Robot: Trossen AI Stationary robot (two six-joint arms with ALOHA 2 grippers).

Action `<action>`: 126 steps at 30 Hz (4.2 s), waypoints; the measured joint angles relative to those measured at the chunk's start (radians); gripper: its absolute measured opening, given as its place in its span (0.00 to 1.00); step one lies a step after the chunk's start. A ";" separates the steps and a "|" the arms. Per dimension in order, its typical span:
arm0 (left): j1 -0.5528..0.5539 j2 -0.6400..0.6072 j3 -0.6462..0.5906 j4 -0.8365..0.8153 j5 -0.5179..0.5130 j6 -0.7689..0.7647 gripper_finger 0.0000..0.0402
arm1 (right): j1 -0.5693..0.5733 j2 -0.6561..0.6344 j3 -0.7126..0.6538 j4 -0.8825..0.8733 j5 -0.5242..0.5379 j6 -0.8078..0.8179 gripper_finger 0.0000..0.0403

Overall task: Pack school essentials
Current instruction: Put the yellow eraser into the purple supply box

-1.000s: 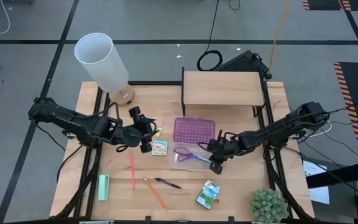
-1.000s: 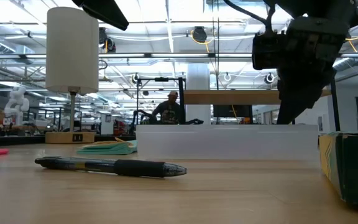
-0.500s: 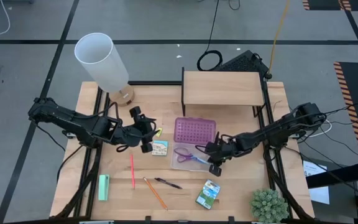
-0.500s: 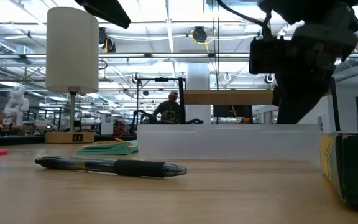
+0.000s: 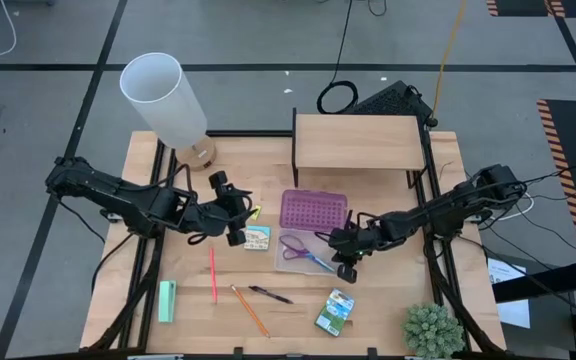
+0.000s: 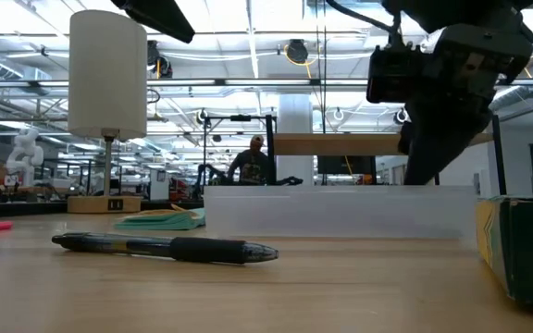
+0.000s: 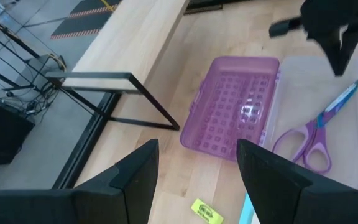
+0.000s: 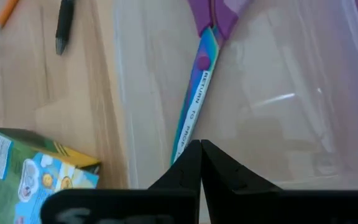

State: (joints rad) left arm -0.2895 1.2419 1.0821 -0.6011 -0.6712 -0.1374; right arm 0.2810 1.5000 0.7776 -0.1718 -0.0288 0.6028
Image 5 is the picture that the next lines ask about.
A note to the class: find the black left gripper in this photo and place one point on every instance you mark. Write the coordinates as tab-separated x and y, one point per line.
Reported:
218	215

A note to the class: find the wooden shelf riser black legs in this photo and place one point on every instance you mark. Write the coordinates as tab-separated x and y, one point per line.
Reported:
358	142

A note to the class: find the small yellow eraser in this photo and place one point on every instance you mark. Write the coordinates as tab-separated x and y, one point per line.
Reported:
256	213

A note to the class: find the white shade wooden table lamp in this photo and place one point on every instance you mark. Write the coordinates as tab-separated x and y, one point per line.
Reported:
163	95

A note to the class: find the mint green block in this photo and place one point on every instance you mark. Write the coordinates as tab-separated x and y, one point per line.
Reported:
167	301

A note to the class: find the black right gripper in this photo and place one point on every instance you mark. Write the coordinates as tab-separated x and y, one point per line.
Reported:
363	237

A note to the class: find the green yellow crayon box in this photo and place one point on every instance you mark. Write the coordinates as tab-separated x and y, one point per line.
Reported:
334	312

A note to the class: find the white paper sheet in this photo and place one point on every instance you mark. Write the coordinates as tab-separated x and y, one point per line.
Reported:
515	312

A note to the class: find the black pen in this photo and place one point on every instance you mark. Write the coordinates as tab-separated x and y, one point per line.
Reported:
270	295

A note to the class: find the orange pencil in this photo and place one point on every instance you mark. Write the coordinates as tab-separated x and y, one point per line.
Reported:
250	311

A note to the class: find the clear pencil case purple lid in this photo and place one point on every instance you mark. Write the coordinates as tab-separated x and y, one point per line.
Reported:
313	210

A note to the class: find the green artificial plant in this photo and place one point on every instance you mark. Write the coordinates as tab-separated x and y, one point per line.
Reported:
433	331

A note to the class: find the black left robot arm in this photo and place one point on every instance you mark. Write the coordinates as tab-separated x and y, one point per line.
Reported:
118	192

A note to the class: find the black metal crossbeam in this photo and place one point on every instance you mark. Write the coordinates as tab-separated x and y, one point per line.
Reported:
543	285

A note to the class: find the black perforated computer case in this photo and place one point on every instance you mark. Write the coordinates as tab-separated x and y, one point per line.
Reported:
388	100

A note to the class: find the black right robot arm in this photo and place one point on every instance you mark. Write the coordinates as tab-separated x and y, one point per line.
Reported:
448	210

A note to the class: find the teal sticky note pad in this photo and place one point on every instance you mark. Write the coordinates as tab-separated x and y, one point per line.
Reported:
258	239

